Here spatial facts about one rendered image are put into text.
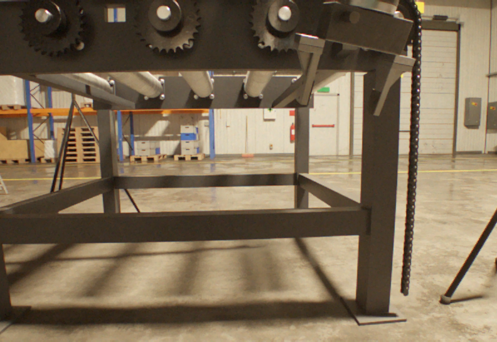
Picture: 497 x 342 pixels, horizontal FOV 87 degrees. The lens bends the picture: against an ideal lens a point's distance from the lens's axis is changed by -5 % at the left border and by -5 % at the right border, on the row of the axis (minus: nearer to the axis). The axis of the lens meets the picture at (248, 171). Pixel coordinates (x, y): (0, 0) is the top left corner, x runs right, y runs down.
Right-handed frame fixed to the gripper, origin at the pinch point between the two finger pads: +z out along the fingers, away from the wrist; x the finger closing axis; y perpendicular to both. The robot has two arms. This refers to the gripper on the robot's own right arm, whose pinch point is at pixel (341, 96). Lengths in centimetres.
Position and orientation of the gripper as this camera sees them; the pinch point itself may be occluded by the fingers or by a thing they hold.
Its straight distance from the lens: 50.9
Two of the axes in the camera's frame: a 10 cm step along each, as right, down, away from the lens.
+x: 9.8, 0.8, 2.0
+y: 1.3, 4.9, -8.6
